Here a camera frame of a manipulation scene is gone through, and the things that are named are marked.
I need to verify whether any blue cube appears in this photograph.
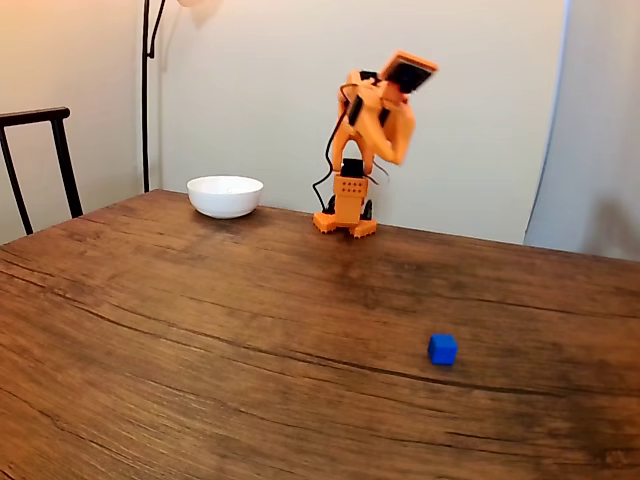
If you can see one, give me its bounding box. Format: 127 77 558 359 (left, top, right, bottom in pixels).
427 333 459 367

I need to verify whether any white bowl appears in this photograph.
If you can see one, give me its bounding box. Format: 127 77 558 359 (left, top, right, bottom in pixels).
186 174 265 220

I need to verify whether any pale grey curtain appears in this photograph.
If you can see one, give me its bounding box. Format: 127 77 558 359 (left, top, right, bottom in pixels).
523 0 640 262

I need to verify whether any black floor lamp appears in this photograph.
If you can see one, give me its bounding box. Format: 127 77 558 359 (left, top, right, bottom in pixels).
141 0 224 194

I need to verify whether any black chair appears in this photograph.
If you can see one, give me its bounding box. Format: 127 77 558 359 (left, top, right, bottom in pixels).
0 106 85 236

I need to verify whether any black cable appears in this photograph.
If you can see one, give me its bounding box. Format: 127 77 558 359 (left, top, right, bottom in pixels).
312 82 359 214

